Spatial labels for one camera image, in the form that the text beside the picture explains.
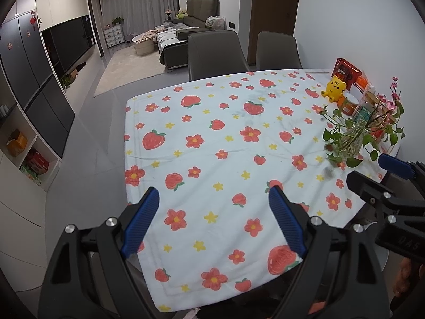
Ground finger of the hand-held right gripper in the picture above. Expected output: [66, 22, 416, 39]
[346, 170, 425, 216]
[378, 154, 425, 182]

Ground orange jar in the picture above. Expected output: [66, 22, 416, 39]
[338, 97, 361, 117]

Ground red label jar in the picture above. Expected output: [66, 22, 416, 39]
[370, 123, 389, 142]

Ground grey dining chair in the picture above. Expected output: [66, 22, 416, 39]
[256, 31, 303, 71]
[187, 30, 249, 82]

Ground black television wall unit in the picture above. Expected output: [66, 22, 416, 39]
[41, 15, 97, 74]

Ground white drawer cabinet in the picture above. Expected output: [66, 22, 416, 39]
[104, 27, 126, 48]

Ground white plastic bag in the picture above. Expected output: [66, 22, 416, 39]
[205, 15, 226, 30]

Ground round beige ottoman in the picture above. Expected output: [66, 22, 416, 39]
[134, 33, 156, 56]

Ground glass jar teal label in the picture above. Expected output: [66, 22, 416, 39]
[354, 91, 382, 123]

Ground grey curtain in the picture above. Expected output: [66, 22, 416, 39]
[100, 0, 180, 40]

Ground green leafy plant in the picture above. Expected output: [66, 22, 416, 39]
[320, 104, 407, 168]

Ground beige rug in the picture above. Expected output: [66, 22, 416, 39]
[93, 41, 191, 98]

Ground brown door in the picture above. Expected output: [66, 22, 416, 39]
[247, 0, 301, 67]

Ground orange cardboard box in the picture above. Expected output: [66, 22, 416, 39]
[7, 130, 28, 157]

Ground person's right hand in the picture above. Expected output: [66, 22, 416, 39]
[392, 257, 419, 301]

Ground person's orange clothing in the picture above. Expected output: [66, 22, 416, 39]
[307, 299, 330, 317]

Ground yellow tiger toy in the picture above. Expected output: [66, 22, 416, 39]
[321, 76, 346, 102]

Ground floral strawberry tablecloth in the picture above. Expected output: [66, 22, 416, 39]
[124, 68, 389, 313]

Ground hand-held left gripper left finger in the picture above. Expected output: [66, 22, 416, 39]
[39, 187, 160, 319]

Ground glass vase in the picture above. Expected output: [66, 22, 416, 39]
[339, 124, 366, 158]

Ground pink artificial flowers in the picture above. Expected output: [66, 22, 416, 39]
[375, 76, 404, 117]

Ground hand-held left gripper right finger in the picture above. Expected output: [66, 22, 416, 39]
[268, 185, 390, 319]

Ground grey green sofa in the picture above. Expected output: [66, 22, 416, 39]
[159, 0, 230, 70]

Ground black cabinet doors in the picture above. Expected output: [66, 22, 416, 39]
[0, 15, 76, 158]

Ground patterned sofa blanket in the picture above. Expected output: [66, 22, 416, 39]
[154, 25, 190, 49]

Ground red cardboard box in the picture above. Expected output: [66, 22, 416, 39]
[22, 149, 50, 185]

